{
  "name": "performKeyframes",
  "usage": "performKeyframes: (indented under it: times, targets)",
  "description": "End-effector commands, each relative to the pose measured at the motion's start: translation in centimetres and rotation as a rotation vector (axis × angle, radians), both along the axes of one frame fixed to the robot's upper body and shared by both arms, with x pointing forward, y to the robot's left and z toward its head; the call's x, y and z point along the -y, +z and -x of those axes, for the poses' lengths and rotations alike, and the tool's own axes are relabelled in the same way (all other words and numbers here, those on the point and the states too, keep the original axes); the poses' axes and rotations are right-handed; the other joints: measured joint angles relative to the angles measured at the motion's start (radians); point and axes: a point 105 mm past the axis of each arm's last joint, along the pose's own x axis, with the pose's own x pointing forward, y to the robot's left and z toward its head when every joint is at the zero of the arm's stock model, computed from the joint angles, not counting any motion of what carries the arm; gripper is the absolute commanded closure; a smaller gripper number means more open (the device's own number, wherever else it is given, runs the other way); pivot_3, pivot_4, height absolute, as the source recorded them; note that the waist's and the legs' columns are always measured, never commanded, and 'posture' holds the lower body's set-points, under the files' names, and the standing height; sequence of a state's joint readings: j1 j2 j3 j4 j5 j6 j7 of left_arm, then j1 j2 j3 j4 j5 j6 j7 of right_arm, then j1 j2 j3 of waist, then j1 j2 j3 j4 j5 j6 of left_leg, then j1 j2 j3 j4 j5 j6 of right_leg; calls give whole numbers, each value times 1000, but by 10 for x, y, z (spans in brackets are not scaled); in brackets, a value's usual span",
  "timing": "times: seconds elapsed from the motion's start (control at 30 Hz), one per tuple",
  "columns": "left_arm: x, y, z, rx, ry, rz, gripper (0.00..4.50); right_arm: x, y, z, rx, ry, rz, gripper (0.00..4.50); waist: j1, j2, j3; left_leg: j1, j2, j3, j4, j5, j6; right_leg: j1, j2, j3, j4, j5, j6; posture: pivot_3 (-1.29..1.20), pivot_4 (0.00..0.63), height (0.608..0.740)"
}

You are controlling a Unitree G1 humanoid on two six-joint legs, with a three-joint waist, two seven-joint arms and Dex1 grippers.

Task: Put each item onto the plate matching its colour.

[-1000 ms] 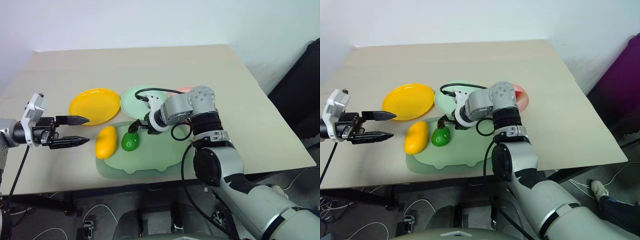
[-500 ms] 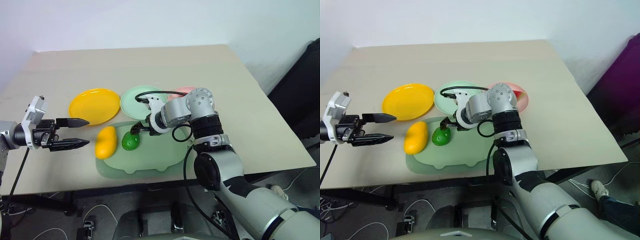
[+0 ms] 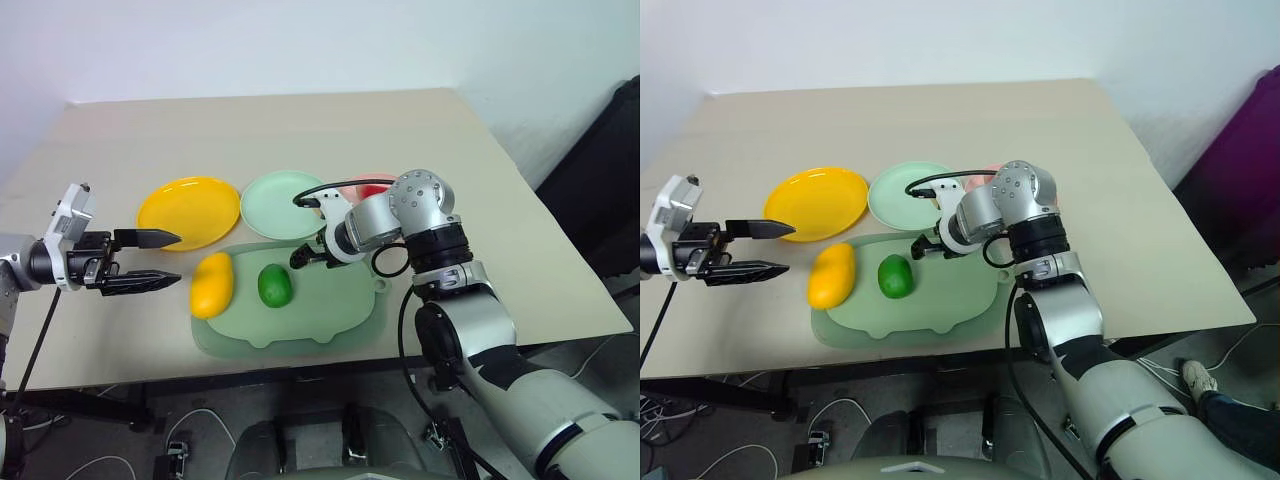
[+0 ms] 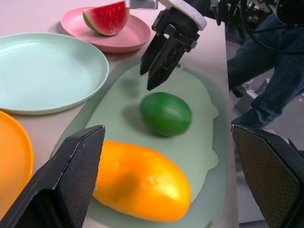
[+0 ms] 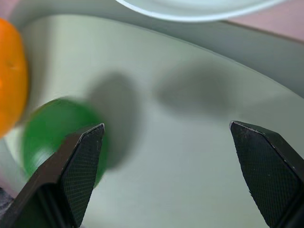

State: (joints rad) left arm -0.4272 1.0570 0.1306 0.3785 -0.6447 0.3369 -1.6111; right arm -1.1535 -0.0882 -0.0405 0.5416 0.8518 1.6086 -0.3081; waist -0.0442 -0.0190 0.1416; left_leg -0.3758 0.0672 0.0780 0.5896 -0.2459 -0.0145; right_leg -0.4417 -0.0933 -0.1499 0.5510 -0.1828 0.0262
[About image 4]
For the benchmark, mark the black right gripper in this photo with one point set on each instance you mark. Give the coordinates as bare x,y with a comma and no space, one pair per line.
180,28

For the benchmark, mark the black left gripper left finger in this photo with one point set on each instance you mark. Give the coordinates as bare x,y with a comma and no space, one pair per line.
59,180

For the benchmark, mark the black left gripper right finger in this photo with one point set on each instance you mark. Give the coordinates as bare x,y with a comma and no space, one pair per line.
273,175

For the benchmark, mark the green lime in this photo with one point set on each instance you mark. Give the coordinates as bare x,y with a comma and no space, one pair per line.
166,114

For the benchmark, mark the red watermelon slice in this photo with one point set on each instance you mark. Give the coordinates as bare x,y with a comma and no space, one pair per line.
107,21

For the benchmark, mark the yellow mango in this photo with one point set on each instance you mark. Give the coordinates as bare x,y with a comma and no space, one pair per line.
142,180

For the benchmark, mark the pink plate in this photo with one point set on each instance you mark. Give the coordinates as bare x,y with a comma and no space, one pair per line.
133,35

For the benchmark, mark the yellow plate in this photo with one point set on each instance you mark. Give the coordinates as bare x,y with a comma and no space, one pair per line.
14,147

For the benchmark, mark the light green plate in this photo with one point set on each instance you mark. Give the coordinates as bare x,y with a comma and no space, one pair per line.
47,71

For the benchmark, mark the green silicone mat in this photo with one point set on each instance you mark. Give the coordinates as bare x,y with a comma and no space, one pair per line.
197,107

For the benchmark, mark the person in blue jeans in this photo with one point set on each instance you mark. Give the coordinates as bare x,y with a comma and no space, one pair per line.
273,95

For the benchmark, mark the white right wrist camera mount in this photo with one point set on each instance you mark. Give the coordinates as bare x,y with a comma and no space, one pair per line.
190,14

